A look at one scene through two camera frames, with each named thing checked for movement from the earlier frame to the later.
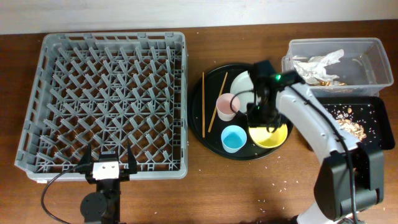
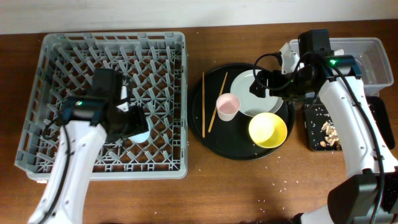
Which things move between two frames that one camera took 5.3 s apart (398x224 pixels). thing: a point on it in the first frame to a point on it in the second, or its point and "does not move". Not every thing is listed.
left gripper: (124, 174) to (138, 123)
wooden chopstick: (217, 102) does not move
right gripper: (253, 120) to (275, 75)
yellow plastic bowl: (268, 140) does not move
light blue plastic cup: (233, 138) to (142, 137)
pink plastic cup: (223, 107) does not move
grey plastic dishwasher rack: (107, 89) does not move
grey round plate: (242, 82) does not move
